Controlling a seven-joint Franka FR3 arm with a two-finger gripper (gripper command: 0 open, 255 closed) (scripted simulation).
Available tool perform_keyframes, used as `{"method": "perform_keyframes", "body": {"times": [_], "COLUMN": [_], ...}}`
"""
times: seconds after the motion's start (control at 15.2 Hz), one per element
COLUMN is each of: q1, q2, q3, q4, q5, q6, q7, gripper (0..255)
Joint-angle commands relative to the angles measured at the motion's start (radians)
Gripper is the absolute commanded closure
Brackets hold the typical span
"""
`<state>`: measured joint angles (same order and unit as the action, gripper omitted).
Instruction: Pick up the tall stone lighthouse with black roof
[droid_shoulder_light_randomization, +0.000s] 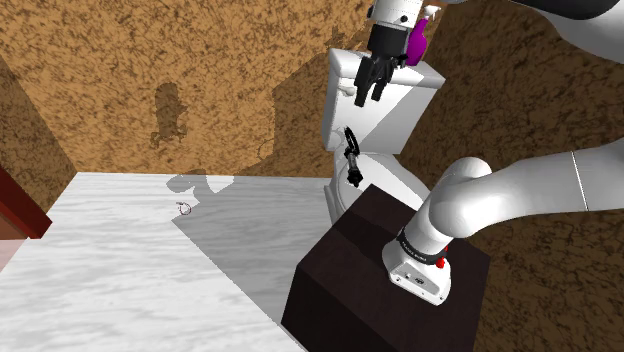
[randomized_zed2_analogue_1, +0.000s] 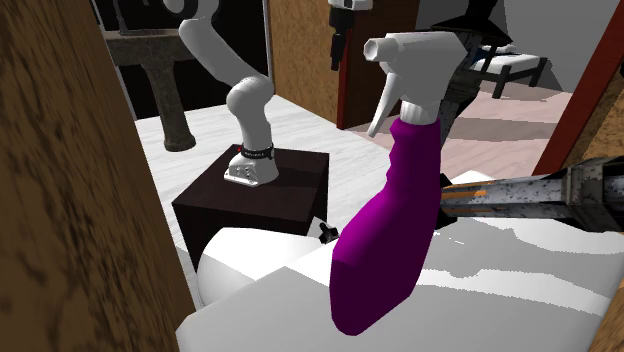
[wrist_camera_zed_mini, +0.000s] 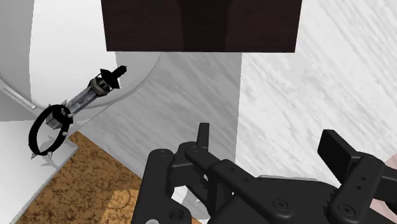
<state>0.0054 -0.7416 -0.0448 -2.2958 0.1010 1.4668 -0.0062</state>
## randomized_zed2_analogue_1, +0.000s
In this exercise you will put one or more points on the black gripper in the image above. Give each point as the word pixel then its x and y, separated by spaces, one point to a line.
pixel 339 41

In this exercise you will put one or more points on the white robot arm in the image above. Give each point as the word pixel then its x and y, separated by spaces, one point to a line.
pixel 251 105

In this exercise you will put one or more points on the purple spray bottle white trigger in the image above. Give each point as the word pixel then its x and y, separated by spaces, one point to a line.
pixel 390 219

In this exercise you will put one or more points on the dark robot stand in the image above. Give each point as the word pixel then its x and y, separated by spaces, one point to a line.
pixel 253 207

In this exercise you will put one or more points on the small black knob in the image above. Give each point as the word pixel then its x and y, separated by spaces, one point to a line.
pixel 327 232

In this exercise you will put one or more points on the grey speckled metal bar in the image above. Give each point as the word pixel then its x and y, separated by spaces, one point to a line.
pixel 531 195

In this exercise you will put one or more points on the grey speckled post black cap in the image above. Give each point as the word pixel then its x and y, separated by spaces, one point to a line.
pixel 460 83

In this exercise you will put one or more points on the black frame bed white mattress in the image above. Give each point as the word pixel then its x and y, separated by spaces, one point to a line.
pixel 514 61

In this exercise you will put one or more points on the dark grey pedestal sink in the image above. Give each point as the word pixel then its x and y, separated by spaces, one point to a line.
pixel 163 83

